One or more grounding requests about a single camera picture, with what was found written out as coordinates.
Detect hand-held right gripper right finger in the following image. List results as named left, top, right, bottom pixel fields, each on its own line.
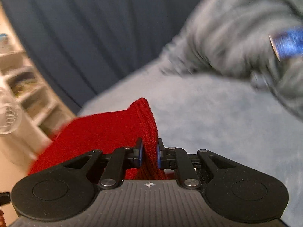
left=156, top=138, right=232, bottom=190

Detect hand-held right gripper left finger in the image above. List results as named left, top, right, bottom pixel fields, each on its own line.
left=62, top=138, right=144, bottom=190

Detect red knitted cardigan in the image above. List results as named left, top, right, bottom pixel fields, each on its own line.
left=27, top=97, right=167, bottom=180

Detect bed with light blue sheet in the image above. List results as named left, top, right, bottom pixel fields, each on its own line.
left=78, top=63, right=303, bottom=227

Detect white shelf unit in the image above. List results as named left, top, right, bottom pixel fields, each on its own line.
left=0, top=32, right=77, bottom=143

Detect dark blue curtain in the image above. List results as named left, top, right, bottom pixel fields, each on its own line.
left=0, top=0, right=222, bottom=115

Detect white standing fan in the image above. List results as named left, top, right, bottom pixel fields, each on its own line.
left=0, top=87, right=52, bottom=166

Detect grey-blue fleece blanket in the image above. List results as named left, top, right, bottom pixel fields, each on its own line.
left=160, top=0, right=303, bottom=123

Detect smartphone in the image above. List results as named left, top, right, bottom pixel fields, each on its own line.
left=269, top=26, right=303, bottom=62

